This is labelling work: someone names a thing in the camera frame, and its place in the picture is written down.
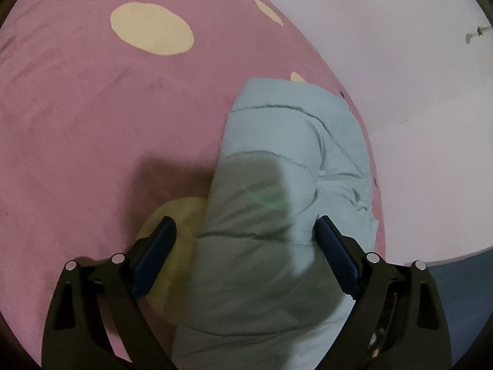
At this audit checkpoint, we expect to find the light teal quilted down jacket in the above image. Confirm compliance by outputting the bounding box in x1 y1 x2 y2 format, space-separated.
172 79 378 369

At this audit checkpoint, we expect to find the blue fabric item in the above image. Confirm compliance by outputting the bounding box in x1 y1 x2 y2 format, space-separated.
428 249 492 369

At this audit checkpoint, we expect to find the pink polka dot bedspread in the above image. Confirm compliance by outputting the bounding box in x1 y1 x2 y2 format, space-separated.
1 0 381 368

